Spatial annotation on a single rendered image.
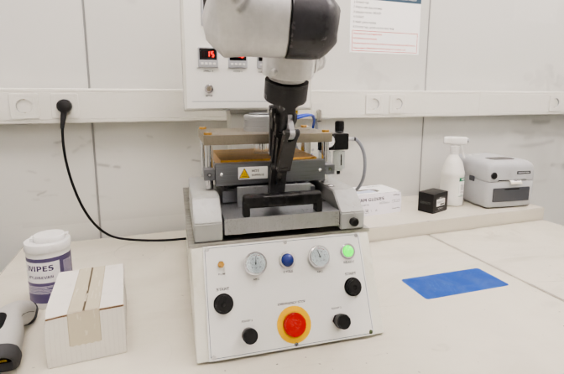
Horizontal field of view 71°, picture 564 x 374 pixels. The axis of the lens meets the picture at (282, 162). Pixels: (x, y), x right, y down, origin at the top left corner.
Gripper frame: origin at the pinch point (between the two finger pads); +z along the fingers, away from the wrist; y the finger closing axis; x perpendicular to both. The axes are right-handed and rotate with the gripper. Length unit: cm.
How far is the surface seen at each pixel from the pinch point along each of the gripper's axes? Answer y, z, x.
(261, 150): -13.5, 0.2, -0.3
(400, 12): -76, -23, 64
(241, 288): 13.8, 13.0, -8.8
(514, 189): -29, 28, 96
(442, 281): 6.9, 26.6, 41.4
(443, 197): -32, 31, 70
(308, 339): 20.8, 20.0, 2.2
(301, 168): -4.4, 0.2, 6.3
